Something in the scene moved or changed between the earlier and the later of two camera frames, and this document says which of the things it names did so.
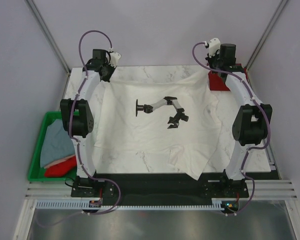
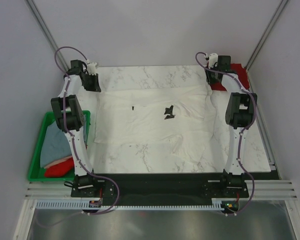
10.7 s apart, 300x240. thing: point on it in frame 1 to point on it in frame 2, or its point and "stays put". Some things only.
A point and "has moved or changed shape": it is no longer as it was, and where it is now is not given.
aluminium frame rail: [258, 189] stays put
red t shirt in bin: [61, 169] stays put
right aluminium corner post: [266, 33] stays put
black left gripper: [112, 70] to [96, 87]
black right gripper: [209, 59] to [208, 70]
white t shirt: [177, 117] has moved or changed shape
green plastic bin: [36, 172] stays put
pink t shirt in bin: [60, 161] stays put
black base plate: [158, 187] stays put
